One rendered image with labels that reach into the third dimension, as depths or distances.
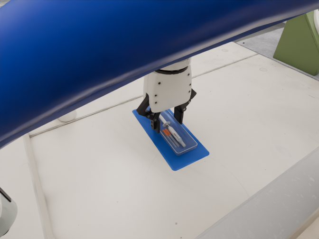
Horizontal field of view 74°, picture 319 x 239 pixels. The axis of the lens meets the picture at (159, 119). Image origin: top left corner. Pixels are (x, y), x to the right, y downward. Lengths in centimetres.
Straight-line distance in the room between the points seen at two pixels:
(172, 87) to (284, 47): 60
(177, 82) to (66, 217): 32
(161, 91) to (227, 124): 23
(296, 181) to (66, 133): 50
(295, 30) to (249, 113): 39
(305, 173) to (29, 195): 40
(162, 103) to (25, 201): 30
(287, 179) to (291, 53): 78
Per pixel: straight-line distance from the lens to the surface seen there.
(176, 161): 48
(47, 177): 51
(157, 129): 50
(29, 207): 43
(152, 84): 41
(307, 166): 20
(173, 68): 39
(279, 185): 18
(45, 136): 60
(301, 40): 92
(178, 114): 52
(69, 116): 60
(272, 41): 113
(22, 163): 50
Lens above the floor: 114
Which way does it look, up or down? 43 degrees down
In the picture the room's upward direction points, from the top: straight up
